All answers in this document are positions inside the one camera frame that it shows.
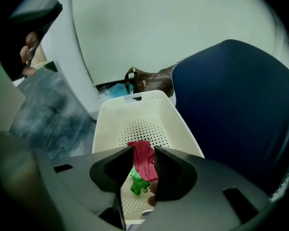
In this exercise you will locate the navy garment with lace trim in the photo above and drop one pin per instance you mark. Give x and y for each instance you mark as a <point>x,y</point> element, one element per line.
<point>231,109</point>

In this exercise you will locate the white perforated plastic basket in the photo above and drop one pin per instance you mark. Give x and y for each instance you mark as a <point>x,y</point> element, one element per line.
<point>110,121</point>

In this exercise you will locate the person's left hand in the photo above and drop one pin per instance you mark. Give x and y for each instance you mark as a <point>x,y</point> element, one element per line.
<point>24,54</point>

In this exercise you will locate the teal plastic bag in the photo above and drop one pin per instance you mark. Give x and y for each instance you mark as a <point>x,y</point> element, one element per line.
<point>118,91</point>

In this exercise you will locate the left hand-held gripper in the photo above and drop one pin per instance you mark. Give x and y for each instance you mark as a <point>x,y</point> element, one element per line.
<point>38,11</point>

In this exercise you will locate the brown leather bag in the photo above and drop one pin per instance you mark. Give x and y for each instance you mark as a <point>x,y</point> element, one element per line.
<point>155,80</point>

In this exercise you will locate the green towel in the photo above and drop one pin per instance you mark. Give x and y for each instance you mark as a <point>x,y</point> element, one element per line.
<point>137,184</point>

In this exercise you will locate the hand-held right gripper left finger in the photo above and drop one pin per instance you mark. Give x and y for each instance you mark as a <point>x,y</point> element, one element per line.
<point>108,172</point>

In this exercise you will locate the red towel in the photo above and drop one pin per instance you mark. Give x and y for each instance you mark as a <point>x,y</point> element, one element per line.
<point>144,161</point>

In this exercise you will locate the person's right hand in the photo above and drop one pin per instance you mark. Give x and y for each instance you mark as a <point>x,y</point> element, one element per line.
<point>154,194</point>

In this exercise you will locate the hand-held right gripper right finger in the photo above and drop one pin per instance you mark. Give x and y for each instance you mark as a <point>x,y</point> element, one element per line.
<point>175,177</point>

